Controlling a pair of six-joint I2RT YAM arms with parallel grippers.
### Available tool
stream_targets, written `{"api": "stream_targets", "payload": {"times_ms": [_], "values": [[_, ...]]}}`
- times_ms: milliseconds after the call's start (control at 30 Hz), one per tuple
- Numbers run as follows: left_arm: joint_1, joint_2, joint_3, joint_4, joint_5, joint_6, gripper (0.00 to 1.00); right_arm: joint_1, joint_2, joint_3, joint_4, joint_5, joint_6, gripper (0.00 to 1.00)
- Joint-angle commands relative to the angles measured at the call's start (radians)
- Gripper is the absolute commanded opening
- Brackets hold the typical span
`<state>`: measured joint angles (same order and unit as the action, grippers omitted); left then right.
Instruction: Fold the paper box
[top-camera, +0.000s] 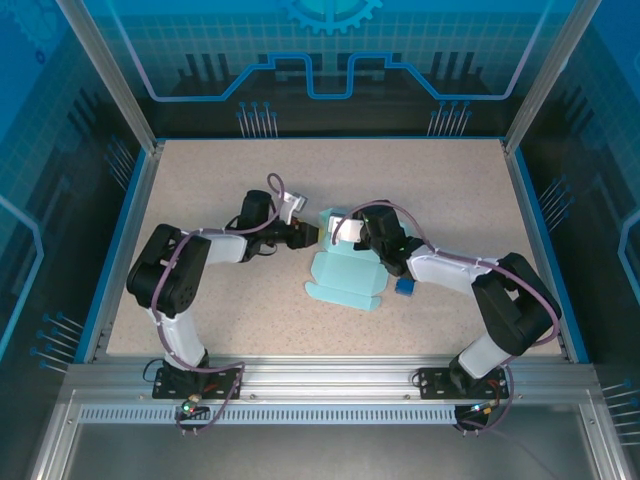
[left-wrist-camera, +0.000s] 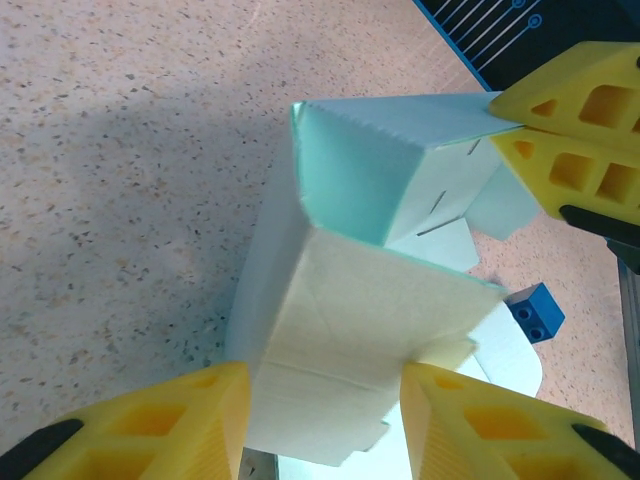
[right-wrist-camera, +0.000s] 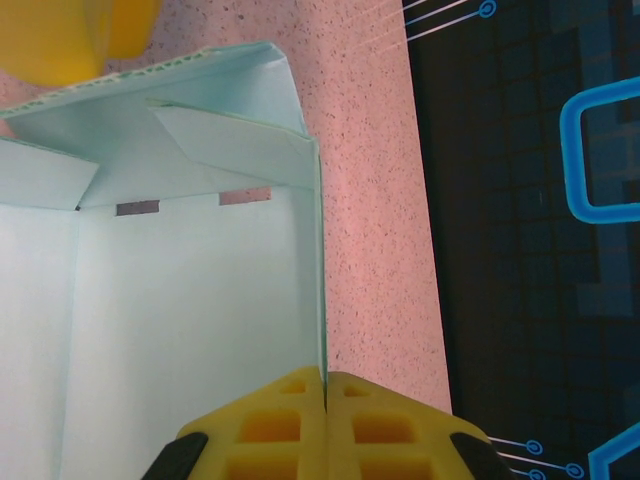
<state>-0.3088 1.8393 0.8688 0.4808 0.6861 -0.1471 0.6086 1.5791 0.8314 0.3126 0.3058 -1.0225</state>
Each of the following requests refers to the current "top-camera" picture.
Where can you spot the small blue cube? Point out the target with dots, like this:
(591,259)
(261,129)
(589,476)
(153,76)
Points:
(405,288)

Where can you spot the light blue paper box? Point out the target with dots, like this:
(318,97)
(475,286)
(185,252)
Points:
(345,280)

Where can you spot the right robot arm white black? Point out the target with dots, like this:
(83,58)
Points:
(515,300)

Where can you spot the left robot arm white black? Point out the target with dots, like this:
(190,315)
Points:
(175,280)

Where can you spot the grey metal panel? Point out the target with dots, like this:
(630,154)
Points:
(325,455)

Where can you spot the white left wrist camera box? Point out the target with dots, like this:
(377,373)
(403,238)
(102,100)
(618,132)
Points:
(295,202)

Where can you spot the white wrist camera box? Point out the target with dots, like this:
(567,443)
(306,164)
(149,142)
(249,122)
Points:
(295,202)
(350,230)

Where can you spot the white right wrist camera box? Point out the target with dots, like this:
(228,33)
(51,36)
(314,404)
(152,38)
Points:
(350,230)

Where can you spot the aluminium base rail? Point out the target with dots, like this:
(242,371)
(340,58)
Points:
(330,377)

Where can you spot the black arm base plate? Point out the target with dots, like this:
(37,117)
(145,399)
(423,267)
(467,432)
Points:
(432,382)
(170,387)

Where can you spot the blue edged aluminium side rail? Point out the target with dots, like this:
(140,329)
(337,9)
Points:
(536,225)
(127,235)

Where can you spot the aluminium frame post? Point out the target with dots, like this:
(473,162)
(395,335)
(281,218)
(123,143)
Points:
(120,85)
(542,85)

